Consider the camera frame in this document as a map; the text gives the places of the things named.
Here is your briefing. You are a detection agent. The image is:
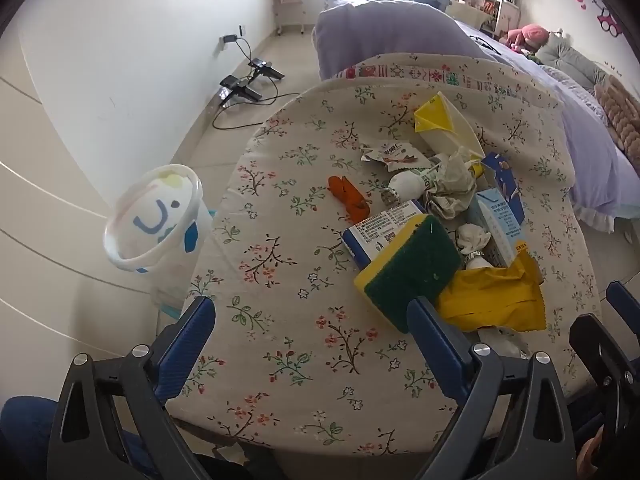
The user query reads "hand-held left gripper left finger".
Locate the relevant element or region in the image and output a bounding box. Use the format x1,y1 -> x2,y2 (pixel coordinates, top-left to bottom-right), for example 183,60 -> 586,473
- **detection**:
47,296 -> 217,480

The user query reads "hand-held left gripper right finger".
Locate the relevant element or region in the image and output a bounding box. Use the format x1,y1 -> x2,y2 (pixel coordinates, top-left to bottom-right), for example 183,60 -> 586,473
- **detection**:
406,296 -> 578,480

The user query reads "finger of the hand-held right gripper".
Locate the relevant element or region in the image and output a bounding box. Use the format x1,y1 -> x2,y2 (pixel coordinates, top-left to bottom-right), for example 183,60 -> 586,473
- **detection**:
569,313 -> 640,401
606,281 -> 640,333

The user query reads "white bucket with blue face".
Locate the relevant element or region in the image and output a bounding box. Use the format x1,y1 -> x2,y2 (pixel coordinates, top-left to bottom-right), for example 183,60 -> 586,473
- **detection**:
103,163 -> 215,311

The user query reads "small white plastic bottle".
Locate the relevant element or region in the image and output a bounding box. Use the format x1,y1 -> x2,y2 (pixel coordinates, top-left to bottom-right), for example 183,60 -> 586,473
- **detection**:
385,165 -> 441,206

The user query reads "paper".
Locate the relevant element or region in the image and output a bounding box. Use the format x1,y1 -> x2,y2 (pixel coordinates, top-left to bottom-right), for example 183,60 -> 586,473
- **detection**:
425,147 -> 483,220

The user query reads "person's right hand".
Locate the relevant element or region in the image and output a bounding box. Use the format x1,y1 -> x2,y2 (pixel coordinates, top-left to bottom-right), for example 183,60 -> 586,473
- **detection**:
576,427 -> 607,480

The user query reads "white plastic wrapper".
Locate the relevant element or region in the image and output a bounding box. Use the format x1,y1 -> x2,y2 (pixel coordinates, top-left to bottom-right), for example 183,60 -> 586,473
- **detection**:
477,327 -> 532,360

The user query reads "yellow cloth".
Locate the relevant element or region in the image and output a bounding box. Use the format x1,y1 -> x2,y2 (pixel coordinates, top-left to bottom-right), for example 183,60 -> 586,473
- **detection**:
436,250 -> 548,332

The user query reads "yellow and green sponge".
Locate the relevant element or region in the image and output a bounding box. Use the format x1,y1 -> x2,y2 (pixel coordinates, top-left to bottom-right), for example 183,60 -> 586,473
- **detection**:
354,214 -> 463,335

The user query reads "floral tablecloth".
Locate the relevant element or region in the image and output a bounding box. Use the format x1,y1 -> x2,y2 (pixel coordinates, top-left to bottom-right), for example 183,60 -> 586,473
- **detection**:
165,77 -> 598,453

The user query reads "crumpled white tissue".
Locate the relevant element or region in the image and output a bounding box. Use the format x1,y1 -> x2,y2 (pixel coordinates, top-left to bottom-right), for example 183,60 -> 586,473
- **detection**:
456,224 -> 493,261

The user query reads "blue and white milk carton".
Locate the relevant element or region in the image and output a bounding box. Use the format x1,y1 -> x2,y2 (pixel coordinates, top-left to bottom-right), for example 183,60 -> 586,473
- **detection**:
472,152 -> 531,268

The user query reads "brown knitted pillow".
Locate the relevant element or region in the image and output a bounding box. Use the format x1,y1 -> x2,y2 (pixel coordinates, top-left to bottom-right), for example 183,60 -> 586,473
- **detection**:
594,75 -> 640,161

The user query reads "person's blue jeans leg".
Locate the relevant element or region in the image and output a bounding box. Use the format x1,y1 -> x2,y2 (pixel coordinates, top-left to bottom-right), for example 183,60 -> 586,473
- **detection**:
0,395 -> 156,480

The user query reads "white and brown snack wrapper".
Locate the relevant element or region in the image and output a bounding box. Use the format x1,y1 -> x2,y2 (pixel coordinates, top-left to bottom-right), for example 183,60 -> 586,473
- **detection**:
359,141 -> 433,173

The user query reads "yellow carton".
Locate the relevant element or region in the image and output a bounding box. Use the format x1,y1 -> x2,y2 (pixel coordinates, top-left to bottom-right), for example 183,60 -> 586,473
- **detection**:
413,91 -> 486,161

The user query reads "black charger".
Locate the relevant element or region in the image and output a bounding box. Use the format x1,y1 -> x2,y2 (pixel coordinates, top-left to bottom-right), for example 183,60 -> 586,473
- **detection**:
248,57 -> 286,81
218,75 -> 263,106

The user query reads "grey cloth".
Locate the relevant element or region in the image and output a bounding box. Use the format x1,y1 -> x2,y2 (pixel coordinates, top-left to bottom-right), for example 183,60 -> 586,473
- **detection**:
532,30 -> 613,88

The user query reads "pink plush toy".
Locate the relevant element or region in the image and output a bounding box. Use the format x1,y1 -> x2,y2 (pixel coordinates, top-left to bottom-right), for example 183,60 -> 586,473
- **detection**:
505,24 -> 551,53

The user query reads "bed with purple cover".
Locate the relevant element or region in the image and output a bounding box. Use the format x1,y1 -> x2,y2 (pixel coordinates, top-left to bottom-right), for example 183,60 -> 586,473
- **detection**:
312,0 -> 640,233

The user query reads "black cable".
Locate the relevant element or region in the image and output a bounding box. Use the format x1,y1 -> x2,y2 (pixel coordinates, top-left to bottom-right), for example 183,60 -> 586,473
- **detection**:
212,37 -> 301,131

